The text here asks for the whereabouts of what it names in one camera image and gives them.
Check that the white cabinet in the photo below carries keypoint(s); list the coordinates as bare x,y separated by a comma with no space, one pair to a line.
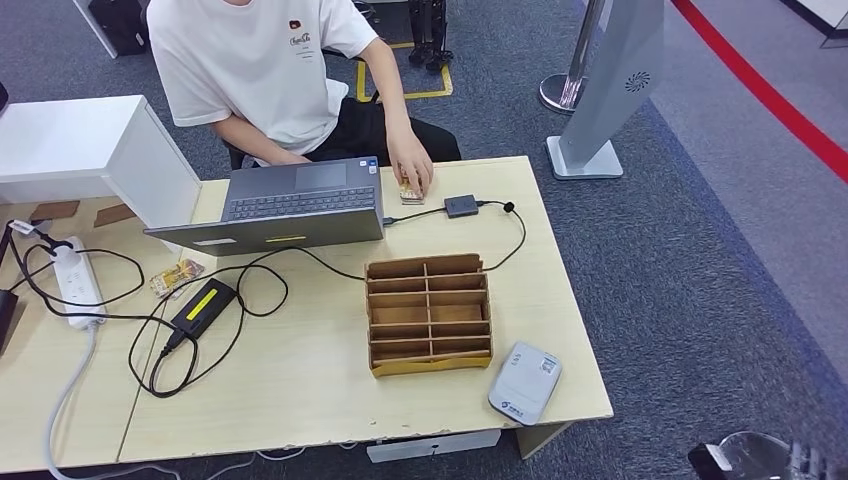
79,142

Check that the person's left hand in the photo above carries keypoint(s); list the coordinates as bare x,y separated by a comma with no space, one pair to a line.
411,162

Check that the chrome stanchion post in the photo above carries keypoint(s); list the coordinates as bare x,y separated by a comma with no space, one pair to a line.
583,46

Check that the wooden card organizer box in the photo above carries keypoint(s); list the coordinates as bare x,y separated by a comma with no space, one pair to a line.
430,366

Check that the black box device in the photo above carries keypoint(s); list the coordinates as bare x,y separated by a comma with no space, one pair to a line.
6,319

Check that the grey white card reader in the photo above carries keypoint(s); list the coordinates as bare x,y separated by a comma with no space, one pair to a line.
525,385

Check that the small black USB hub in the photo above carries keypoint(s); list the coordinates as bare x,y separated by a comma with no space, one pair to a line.
461,206

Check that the person's left forearm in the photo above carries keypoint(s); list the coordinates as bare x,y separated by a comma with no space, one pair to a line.
387,89

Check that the black power adapter yellow label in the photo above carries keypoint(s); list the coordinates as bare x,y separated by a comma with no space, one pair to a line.
202,306

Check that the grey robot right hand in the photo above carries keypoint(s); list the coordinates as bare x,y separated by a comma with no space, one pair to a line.
809,462

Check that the gold crumpled wrapper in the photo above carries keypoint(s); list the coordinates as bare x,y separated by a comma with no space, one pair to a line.
177,278

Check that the black tripod legs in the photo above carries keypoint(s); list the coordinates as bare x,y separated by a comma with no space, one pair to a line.
429,33

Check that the grey laptop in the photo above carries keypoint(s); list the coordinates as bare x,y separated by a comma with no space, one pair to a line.
298,199

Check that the red barrier belt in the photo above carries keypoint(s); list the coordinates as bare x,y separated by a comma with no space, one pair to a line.
755,78

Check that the yellow floor tape frame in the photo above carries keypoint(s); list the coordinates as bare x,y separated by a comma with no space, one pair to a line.
405,97

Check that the person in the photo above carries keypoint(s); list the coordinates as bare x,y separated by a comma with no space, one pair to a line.
258,66

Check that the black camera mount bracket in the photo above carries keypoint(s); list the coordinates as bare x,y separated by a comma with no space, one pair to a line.
699,467

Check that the white bracket under desk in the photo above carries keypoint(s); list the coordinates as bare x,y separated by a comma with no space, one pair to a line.
430,445

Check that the white power strip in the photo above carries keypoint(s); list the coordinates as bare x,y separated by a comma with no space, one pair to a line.
79,286

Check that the wooden desk leg panel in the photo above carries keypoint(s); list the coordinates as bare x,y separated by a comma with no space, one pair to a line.
536,437

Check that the person's right forearm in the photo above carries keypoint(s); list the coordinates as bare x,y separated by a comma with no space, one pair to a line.
255,140

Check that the white furniture panel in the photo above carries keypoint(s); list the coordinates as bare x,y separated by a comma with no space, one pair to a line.
93,26

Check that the gold patterned card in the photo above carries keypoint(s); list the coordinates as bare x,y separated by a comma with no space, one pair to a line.
412,197

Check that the black chair caster base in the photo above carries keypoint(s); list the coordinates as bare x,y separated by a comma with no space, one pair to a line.
366,5

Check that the brown cardboard patch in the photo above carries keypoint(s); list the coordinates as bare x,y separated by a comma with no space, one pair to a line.
56,210
114,215

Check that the grey kiosk panel stand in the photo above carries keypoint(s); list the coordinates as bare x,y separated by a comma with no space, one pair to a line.
616,86

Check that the black bag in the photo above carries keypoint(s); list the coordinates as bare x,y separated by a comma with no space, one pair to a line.
119,23

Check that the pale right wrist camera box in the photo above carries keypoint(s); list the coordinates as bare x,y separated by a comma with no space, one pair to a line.
713,452

